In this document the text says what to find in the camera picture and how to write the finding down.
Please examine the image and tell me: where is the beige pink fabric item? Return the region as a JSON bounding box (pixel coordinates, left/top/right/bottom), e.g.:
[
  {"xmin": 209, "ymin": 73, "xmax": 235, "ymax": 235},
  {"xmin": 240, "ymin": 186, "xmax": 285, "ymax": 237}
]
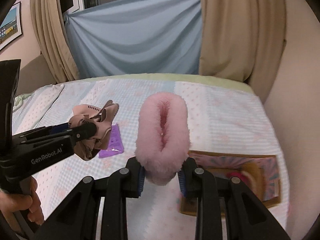
[{"xmin": 68, "ymin": 100, "xmax": 119, "ymax": 161}]

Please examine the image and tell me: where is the pink fluffy plush ring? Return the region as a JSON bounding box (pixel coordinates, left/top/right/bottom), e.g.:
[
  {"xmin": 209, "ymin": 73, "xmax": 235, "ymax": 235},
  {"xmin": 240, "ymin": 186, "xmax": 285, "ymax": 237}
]
[{"xmin": 134, "ymin": 91, "xmax": 192, "ymax": 186}]

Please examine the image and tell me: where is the brown plush bear toy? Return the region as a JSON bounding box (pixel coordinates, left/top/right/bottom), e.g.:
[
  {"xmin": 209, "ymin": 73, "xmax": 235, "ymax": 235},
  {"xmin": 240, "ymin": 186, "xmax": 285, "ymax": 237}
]
[{"xmin": 240, "ymin": 162, "xmax": 264, "ymax": 200}]

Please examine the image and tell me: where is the magenta foam roll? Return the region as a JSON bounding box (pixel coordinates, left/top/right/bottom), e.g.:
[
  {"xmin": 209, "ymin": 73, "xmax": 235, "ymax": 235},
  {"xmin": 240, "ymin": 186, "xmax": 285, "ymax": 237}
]
[{"xmin": 226, "ymin": 171, "xmax": 246, "ymax": 181}]

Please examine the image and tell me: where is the person's left hand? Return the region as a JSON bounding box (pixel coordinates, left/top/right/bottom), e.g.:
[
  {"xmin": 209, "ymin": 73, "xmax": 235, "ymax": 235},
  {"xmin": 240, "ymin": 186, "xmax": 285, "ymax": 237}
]
[{"xmin": 1, "ymin": 177, "xmax": 44, "ymax": 236}]

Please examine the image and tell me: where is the cardboard box with pink lining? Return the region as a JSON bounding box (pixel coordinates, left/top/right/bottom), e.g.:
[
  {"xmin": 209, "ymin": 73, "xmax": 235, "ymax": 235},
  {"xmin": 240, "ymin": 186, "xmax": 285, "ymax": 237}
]
[{"xmin": 189, "ymin": 150, "xmax": 281, "ymax": 207}]

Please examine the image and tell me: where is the green patterned pillow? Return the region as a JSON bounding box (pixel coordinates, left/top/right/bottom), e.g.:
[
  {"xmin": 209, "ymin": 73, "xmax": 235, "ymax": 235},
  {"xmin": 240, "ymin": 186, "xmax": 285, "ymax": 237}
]
[{"xmin": 13, "ymin": 93, "xmax": 33, "ymax": 113}]

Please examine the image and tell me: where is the grey bed headboard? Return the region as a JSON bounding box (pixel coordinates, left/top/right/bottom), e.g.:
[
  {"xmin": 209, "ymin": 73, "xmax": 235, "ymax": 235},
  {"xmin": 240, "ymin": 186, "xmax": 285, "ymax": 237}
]
[{"xmin": 16, "ymin": 55, "xmax": 57, "ymax": 95}]

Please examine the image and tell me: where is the purple snack packet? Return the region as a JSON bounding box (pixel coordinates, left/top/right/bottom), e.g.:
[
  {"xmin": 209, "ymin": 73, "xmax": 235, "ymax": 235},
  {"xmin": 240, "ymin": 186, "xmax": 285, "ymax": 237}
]
[{"xmin": 98, "ymin": 124, "xmax": 124, "ymax": 159}]

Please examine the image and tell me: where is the checkered light blue bed blanket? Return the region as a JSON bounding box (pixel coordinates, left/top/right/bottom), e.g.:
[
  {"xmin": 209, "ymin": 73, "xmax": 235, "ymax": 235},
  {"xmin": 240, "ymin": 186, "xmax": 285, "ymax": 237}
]
[{"xmin": 12, "ymin": 76, "xmax": 290, "ymax": 227}]

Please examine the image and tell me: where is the framed landscape picture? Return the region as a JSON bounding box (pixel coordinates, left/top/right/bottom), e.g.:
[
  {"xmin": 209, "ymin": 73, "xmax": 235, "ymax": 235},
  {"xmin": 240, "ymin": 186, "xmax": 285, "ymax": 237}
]
[{"xmin": 0, "ymin": 2, "xmax": 23, "ymax": 50}]

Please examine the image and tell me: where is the beige left curtain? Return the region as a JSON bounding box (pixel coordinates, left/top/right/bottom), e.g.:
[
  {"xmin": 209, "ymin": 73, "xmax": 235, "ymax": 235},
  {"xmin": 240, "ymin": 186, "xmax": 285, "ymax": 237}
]
[{"xmin": 30, "ymin": 0, "xmax": 80, "ymax": 83}]

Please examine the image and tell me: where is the beige curtain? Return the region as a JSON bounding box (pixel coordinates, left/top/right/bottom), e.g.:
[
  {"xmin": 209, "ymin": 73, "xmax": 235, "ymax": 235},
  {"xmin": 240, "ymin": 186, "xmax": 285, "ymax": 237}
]
[
  {"xmin": 30, "ymin": 0, "xmax": 80, "ymax": 83},
  {"xmin": 199, "ymin": 0, "xmax": 286, "ymax": 102}
]

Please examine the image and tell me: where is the light blue hanging sheet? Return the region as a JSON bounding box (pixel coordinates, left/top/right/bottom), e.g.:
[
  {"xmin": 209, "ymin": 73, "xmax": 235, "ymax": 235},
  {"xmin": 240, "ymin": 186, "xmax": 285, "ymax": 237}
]
[{"xmin": 65, "ymin": 0, "xmax": 202, "ymax": 79}]

